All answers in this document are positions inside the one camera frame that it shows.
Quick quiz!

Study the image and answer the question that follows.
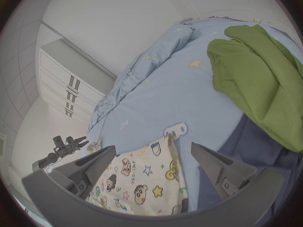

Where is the pale blue quilt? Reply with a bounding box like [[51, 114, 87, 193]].
[[86, 21, 202, 132]]

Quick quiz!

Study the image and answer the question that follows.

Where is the white printed pyjama top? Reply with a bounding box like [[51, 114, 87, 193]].
[[85, 134, 189, 216]]

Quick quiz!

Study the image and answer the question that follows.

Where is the dark blue garment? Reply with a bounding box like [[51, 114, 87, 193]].
[[198, 114, 303, 212]]

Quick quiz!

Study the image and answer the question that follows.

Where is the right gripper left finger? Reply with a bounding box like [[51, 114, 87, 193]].
[[50, 145, 117, 198]]

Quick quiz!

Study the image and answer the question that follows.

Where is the bed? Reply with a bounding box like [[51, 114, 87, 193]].
[[80, 15, 303, 212]]

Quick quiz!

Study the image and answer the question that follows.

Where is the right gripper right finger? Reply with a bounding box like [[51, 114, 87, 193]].
[[191, 142, 258, 201]]

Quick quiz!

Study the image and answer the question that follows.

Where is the green garment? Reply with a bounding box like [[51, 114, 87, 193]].
[[207, 24, 303, 154]]

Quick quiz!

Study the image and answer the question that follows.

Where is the white wardrobe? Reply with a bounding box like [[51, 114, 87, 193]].
[[36, 39, 117, 120]]

